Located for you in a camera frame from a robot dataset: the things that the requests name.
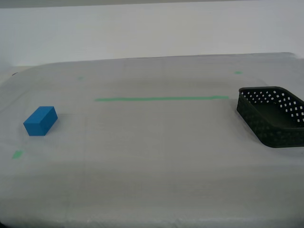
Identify black perforated plastic basket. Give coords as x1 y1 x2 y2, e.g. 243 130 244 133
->
236 86 304 149

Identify blue rectangular block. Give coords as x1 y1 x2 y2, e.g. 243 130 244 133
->
23 105 58 137

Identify white table cloth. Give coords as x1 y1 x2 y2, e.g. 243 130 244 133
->
0 52 304 228

